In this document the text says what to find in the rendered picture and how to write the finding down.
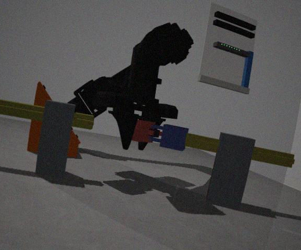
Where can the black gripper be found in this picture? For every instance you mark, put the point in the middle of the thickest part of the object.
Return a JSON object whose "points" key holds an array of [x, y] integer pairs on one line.
{"points": [[141, 90]]}

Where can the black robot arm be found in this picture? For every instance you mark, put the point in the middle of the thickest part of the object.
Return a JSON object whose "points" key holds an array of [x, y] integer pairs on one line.
{"points": [[164, 44]]}

